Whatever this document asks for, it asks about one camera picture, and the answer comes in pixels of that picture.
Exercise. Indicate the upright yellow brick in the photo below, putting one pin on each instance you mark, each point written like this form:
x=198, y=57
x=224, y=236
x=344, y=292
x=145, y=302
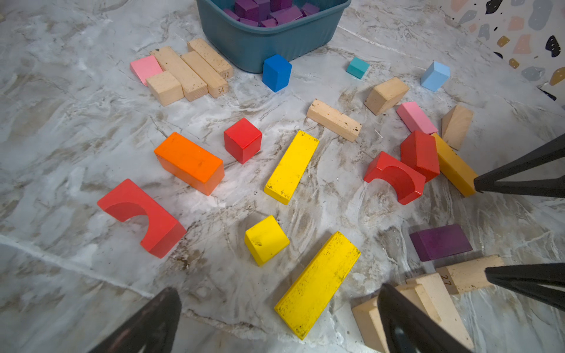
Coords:
x=460, y=174

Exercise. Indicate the natural wood cube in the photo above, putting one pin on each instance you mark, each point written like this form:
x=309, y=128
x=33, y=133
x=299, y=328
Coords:
x=165, y=88

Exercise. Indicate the small yellow cube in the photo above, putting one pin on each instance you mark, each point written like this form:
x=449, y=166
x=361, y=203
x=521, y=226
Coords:
x=265, y=240

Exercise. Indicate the natural wood brick right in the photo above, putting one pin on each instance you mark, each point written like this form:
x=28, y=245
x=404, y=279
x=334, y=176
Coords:
x=455, y=124

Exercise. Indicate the light blue cube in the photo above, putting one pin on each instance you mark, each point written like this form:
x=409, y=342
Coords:
x=436, y=75

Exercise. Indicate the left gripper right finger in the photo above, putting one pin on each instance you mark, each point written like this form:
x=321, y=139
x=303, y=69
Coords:
x=408, y=329

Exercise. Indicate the pink brick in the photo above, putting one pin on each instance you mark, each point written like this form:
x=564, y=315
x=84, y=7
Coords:
x=415, y=119

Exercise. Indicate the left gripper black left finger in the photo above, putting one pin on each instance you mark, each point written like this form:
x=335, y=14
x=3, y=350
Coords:
x=152, y=329

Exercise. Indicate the natural wood brick centre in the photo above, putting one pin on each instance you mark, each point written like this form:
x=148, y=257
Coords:
x=386, y=95

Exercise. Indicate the teal storage bin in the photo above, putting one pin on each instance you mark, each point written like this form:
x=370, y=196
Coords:
x=247, y=47

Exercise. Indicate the red arch brick centre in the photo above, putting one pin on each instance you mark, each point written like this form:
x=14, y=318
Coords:
x=407, y=183

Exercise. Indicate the natural wood flat brick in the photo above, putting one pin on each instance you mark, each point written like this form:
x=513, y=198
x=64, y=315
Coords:
x=468, y=276

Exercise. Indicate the long natural wood brick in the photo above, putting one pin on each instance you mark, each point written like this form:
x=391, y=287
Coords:
x=193, y=86

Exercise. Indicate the natural wood arch brick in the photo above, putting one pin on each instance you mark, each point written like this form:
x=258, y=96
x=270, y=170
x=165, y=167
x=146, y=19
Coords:
x=428, y=293

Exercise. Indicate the red cube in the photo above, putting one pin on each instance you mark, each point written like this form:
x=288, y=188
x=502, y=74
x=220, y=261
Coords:
x=243, y=140

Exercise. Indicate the orange brick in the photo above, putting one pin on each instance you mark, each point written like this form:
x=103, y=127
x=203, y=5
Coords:
x=190, y=163

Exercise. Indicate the purple brick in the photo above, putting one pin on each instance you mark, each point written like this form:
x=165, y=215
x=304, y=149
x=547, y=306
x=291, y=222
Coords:
x=436, y=243

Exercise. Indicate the natural wood brick slanted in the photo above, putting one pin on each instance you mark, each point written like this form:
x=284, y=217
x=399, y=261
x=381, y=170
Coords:
x=334, y=120

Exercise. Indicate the long yellow brick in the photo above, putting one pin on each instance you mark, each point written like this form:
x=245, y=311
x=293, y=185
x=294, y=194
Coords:
x=287, y=175
x=310, y=294

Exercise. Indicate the small pink cube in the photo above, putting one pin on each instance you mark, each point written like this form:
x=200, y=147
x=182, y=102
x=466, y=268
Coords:
x=145, y=68

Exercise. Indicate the teal cube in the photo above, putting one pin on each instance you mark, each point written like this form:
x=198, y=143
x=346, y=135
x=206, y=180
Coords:
x=358, y=67

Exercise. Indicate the long yellow brick lower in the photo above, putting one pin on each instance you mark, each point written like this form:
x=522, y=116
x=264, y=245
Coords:
x=310, y=294

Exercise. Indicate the long yellow brick upper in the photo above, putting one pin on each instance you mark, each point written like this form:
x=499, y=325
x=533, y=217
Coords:
x=287, y=175

